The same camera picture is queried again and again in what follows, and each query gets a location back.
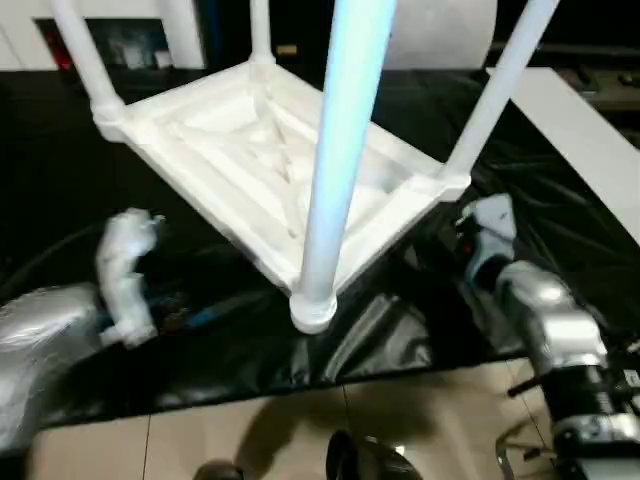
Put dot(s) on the white plastic table leg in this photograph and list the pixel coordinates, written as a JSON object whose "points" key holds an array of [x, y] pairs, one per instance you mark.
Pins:
{"points": [[261, 30], [82, 50], [345, 125], [500, 85]]}

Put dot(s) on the white plastic table top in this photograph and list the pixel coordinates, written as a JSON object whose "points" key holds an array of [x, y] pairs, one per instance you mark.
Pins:
{"points": [[225, 125]]}

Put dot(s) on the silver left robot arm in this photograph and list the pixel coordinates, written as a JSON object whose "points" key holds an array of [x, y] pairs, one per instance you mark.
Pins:
{"points": [[35, 340]]}

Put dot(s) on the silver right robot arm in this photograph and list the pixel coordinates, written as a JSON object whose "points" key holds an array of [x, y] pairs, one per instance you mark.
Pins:
{"points": [[550, 310]]}

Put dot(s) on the black stand leg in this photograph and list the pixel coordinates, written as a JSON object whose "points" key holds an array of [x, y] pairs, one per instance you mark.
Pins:
{"points": [[525, 387]]}

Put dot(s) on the grey cushion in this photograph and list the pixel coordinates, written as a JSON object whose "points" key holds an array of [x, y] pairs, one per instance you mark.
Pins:
{"points": [[440, 35]]}

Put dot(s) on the black bar with red light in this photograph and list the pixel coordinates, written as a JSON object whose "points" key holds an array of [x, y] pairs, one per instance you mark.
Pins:
{"points": [[565, 47]]}

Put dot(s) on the black cabinet with gold label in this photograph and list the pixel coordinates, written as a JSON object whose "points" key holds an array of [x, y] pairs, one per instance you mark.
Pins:
{"points": [[300, 30]]}

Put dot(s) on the red bottle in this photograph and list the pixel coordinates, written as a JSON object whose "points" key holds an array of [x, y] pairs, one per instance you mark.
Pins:
{"points": [[61, 55]]}

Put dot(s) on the white sideboard with glass doors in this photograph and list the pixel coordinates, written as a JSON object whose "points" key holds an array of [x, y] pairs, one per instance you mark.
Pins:
{"points": [[185, 30]]}

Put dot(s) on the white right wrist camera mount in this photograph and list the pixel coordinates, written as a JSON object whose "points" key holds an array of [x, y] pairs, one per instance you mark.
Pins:
{"points": [[492, 220]]}

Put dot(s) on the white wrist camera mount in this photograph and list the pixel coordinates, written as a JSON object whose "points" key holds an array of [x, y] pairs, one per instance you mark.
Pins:
{"points": [[125, 260], [492, 220]]}

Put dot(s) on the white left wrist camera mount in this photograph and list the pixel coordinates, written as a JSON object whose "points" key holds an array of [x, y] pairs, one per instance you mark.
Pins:
{"points": [[125, 260]]}

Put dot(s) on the chrome tube frame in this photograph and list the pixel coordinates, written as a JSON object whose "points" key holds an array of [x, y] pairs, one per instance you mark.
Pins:
{"points": [[505, 455]]}

